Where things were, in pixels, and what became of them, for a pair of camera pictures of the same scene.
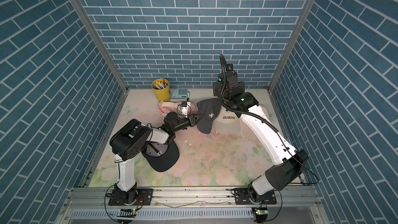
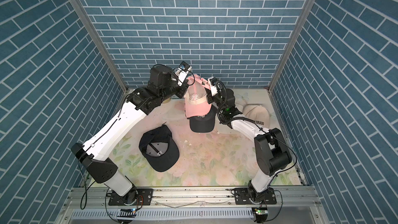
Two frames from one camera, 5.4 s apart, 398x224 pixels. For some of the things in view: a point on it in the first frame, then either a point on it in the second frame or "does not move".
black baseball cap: (160, 157) does not move
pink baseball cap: (182, 108) → (196, 103)
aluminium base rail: (194, 205) does not move
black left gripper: (190, 121) → (182, 89)
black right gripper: (217, 91) → (210, 98)
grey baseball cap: (209, 109) does not move
